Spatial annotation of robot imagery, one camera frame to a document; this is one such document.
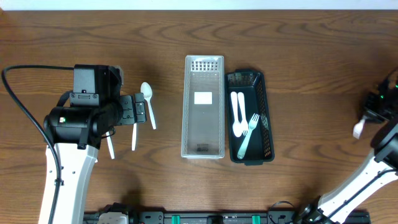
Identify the pale green plastic fork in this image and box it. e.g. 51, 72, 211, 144
237, 113, 259, 159

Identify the clear plastic basket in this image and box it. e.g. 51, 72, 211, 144
181, 55, 225, 159

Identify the white plastic utensil under arm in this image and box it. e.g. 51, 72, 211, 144
106, 132, 115, 159

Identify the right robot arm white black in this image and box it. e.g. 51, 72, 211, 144
293, 68, 397, 223

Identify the white plastic spoon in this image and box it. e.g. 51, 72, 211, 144
230, 91, 242, 138
141, 82, 157, 129

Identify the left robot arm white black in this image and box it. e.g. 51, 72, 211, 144
44, 65, 147, 223

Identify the dark green plastic basket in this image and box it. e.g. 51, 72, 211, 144
224, 68, 275, 166

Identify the white plastic utensil handle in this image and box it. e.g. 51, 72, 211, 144
131, 123, 137, 151

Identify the white plastic fork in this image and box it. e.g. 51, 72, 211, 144
353, 115, 368, 139
237, 92, 248, 136

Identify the black rail with equipment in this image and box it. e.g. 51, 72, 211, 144
83, 203, 295, 224

